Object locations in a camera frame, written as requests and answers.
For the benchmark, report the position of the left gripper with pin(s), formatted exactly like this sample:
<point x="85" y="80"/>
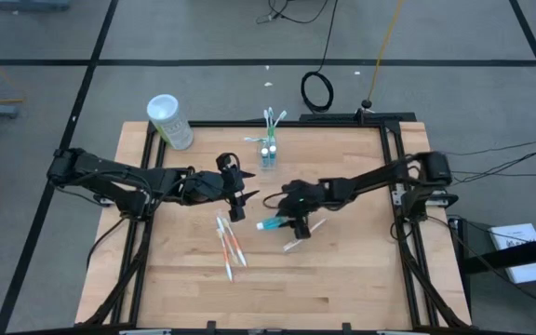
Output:
<point x="230" y="191"/>

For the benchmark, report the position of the small teal toothpaste tube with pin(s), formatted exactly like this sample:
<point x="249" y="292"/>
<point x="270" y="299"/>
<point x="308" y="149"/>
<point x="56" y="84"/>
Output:
<point x="275" y="224"/>

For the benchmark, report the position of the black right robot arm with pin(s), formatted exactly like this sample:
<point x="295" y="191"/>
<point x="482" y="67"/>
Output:
<point x="379" y="177"/>

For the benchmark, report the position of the black frame clip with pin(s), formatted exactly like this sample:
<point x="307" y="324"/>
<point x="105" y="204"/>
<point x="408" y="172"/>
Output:
<point x="346" y="327"/>
<point x="211" y="327"/>

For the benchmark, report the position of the orange white toothbrush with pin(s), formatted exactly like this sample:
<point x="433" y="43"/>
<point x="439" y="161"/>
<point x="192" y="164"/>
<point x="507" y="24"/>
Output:
<point x="237" y="249"/>
<point x="227" y="265"/>

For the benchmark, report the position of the black aluminium table frame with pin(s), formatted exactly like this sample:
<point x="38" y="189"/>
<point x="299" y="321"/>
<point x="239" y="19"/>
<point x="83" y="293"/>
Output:
<point x="296" y="124"/>

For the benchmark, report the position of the blue mouthwash bottle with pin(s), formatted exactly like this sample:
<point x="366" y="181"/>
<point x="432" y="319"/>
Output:
<point x="264" y="153"/>
<point x="272" y="151"/>

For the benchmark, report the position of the clear acrylic organizer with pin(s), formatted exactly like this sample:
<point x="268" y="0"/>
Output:
<point x="275" y="163"/>

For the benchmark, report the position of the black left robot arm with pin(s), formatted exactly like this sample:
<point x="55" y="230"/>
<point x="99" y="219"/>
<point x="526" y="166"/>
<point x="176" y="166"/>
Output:
<point x="110" y="170"/>

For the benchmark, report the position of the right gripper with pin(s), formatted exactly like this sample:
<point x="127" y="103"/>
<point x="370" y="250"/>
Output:
<point x="300" y="216"/>

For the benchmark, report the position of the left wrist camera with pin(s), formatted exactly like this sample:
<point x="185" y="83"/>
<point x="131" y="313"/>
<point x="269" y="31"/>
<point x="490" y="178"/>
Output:
<point x="232" y="173"/>

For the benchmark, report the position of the black side table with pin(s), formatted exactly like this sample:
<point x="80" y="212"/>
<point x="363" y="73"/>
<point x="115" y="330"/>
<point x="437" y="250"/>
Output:
<point x="505" y="256"/>

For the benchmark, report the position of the white wipes canister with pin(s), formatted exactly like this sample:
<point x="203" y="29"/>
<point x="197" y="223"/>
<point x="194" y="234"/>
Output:
<point x="170" y="125"/>

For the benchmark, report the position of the white booklet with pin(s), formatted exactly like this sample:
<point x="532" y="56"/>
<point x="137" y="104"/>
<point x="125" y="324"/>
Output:
<point x="533" y="272"/>

